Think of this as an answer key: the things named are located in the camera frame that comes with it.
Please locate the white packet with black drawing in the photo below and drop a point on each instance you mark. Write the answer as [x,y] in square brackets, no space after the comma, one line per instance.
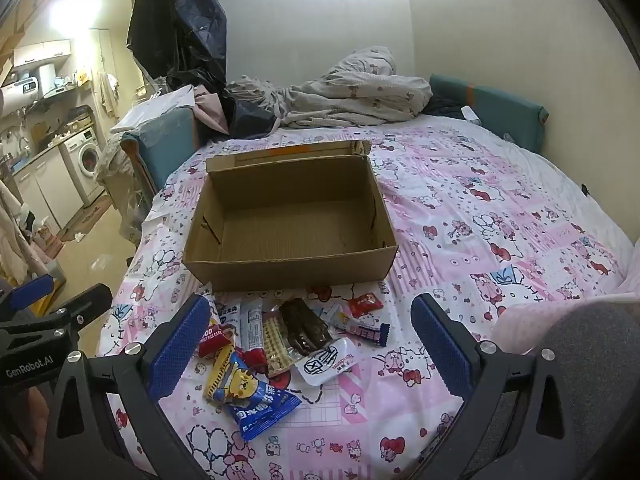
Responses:
[325,362]

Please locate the hanging white towel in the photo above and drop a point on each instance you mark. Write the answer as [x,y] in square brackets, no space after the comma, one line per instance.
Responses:
[107,92]

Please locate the grey patterned cloth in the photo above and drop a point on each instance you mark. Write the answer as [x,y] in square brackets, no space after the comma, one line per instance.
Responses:
[112,160]

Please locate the clear wafer biscuit packet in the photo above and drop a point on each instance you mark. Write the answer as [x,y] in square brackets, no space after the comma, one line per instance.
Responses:
[276,347]

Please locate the white blue snack packet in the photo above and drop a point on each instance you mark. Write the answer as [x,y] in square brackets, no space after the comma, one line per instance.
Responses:
[335,316]

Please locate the white red rice cracker packet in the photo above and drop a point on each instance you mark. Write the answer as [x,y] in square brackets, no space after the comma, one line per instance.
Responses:
[216,344]
[251,325]

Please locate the white paper roll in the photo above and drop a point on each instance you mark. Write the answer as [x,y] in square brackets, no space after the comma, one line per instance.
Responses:
[47,77]

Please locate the dark crumpled bag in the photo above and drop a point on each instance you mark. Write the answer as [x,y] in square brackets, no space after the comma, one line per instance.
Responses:
[247,115]

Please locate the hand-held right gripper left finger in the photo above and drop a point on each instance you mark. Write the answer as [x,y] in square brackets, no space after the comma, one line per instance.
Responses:
[177,345]

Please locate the clear plastic bag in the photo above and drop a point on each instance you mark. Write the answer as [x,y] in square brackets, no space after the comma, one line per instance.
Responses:
[127,205]

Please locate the brown floor mat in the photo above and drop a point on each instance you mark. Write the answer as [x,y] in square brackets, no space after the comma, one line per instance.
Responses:
[95,212]

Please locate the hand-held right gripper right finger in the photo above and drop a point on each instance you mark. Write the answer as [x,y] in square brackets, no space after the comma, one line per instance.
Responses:
[442,345]

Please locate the small red candy packet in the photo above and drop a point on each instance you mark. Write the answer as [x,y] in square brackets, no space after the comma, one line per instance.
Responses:
[365,305]

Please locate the white water heater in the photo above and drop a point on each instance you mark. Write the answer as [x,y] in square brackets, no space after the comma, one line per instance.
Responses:
[20,92]

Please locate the person's left forearm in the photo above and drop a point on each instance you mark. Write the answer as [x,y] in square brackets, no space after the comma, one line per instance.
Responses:
[37,420]

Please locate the small white object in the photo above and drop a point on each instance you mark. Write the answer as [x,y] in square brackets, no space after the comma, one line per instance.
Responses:
[470,112]

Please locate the white base cabinet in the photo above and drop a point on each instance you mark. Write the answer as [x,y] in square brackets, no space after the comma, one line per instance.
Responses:
[50,190]

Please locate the hanging pale clothes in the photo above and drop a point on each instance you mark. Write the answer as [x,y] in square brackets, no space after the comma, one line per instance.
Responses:
[15,240]

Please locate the white wall cabinet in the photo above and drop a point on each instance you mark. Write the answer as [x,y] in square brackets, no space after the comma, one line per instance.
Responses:
[42,52]

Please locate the large black plastic bag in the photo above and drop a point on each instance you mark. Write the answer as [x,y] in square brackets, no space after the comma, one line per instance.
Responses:
[175,25]

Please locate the white sheet on footboard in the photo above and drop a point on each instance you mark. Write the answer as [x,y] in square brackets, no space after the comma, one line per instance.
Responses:
[150,110]

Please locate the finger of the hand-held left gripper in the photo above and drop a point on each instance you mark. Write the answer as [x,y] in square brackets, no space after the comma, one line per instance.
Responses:
[27,294]
[87,300]

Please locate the dark garment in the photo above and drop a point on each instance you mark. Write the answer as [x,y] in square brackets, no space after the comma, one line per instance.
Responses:
[447,106]

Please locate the brown cardboard box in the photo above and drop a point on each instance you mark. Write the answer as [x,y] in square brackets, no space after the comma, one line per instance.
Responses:
[280,230]

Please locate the crumpled grey printed quilt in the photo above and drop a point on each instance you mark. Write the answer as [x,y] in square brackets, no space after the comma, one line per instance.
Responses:
[360,95]

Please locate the blue white striped packet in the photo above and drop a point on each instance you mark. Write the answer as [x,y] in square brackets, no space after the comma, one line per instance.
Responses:
[370,335]

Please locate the pink cloth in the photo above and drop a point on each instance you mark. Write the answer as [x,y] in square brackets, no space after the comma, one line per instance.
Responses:
[212,110]

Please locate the pink cartoon printed bedsheet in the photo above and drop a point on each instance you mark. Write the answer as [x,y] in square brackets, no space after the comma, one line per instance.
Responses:
[475,210]

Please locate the white washing machine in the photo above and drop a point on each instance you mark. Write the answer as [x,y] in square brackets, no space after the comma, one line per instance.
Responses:
[87,160]

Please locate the teal bed headboard cushion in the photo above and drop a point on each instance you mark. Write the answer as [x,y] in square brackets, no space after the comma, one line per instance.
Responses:
[500,105]

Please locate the blue yellow bear snack packet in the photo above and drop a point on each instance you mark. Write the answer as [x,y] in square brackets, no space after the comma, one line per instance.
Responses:
[250,400]

